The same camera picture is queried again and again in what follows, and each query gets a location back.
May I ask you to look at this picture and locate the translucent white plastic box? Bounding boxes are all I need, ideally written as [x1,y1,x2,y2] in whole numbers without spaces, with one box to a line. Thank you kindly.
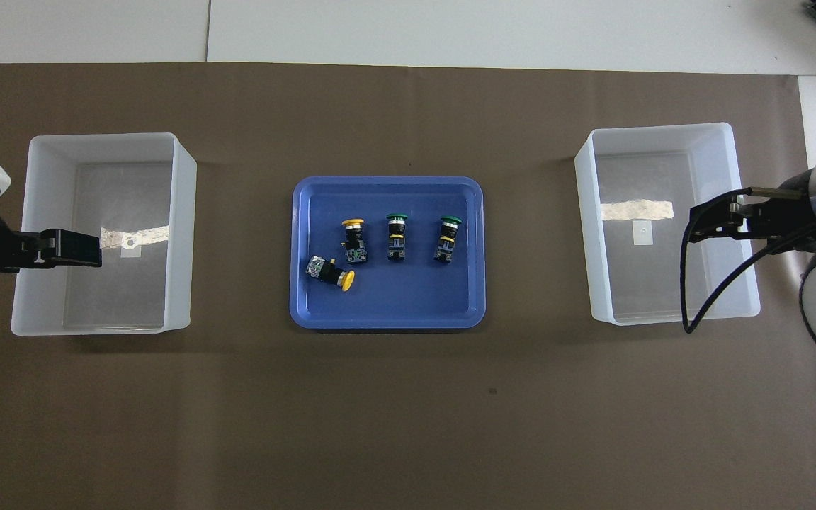
[11,132,198,336]
[574,122,761,326]

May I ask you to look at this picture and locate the brown paper table mat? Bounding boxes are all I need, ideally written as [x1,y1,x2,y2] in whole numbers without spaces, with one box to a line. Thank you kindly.
[0,62,816,510]

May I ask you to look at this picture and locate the yellow push button switch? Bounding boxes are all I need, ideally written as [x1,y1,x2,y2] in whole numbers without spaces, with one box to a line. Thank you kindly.
[306,255,356,291]
[341,218,370,267]

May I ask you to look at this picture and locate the blue plastic tray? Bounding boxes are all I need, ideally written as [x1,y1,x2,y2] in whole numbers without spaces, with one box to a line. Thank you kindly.
[289,176,487,330]

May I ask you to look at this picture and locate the green push button switch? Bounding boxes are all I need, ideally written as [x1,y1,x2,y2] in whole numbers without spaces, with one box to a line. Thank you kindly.
[433,215,463,264]
[386,213,409,261]

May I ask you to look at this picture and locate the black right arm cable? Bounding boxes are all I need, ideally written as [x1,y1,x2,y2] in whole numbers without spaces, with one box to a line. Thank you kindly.
[682,186,816,334]

